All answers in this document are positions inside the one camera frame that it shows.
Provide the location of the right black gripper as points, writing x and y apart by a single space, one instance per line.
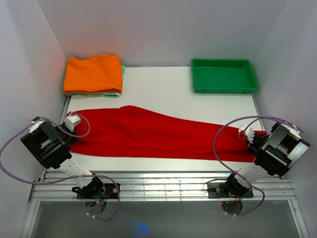
253 146

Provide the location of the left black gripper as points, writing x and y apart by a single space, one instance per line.
70 140

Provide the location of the red trousers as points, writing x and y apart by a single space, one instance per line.
131 131

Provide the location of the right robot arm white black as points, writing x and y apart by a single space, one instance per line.
274 154

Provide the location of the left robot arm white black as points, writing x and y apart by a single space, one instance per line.
50 145

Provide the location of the folded orange trousers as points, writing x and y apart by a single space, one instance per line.
101 60

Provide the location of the folded light green garment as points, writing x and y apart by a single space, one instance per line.
119 94

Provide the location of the green plastic tray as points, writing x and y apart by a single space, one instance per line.
223 76

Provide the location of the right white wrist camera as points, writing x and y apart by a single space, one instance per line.
247 132

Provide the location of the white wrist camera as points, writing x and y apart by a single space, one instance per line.
71 121
247 132

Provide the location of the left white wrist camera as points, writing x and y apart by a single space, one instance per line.
71 121

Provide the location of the aluminium rail frame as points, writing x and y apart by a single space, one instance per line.
166 179

